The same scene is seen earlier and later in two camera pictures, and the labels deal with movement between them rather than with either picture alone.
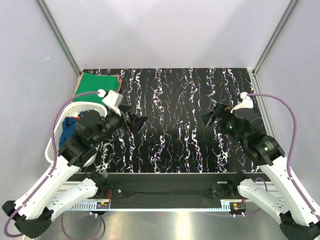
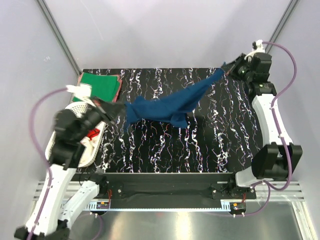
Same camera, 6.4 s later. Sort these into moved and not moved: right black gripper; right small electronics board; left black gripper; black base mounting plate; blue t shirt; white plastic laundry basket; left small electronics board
Moved: left black gripper; right black gripper; blue t shirt
Not moved: left small electronics board; black base mounting plate; right small electronics board; white plastic laundry basket
